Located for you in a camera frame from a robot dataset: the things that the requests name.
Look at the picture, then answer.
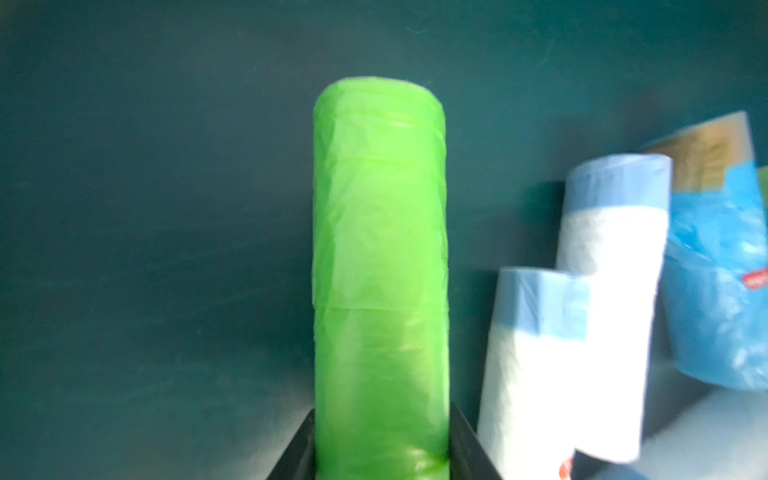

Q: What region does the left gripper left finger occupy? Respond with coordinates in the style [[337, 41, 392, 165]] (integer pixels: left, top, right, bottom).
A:
[[267, 409, 316, 480]]

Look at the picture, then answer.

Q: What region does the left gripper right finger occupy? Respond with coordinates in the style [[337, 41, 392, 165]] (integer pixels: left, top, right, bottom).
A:
[[449, 403, 501, 480]]

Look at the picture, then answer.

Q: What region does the green trash bag roll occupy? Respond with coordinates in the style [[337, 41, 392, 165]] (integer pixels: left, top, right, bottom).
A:
[[757, 166, 768, 209], [312, 77, 450, 479]]

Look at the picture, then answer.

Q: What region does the white trash bag roll left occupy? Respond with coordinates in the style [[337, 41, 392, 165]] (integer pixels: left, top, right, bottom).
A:
[[477, 267, 589, 479]]

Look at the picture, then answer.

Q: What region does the white trash bag roll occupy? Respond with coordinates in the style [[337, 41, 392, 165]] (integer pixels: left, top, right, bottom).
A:
[[477, 267, 589, 479], [556, 154, 672, 463]]

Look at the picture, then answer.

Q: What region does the white roll lying flat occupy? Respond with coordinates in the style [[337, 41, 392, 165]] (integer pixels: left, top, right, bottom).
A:
[[595, 390, 767, 480]]

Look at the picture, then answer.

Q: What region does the white trash bag roll right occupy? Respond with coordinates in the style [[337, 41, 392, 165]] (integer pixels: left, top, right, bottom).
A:
[[556, 154, 672, 463]]

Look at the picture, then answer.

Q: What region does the blue trash bag roll right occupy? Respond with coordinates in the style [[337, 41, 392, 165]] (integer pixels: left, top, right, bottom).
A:
[[643, 111, 767, 391]]

